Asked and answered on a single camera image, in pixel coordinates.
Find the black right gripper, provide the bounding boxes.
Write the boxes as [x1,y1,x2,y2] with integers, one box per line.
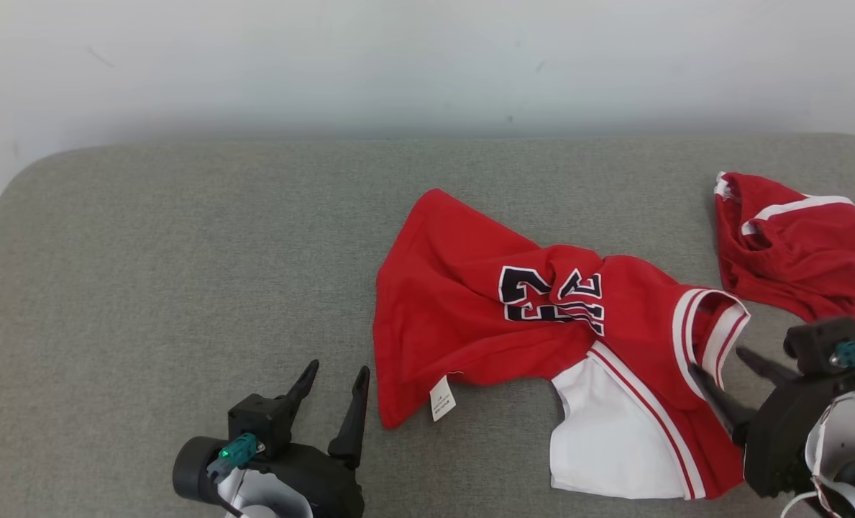
[687,346,855,499]

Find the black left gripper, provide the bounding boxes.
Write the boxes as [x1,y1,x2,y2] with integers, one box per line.
[171,359,372,518]

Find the red basketball shorts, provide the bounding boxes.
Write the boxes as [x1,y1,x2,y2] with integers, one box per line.
[713,171,855,327]

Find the red white basketball jersey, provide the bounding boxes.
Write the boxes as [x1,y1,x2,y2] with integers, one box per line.
[372,188,752,501]

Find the grey fabric sofa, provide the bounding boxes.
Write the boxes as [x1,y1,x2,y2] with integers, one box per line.
[0,132,855,518]

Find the teal left camera connector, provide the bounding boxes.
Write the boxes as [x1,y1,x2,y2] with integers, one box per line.
[206,432,265,484]

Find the red white twisted wires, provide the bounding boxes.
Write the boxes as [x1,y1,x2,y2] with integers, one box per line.
[778,481,841,518]

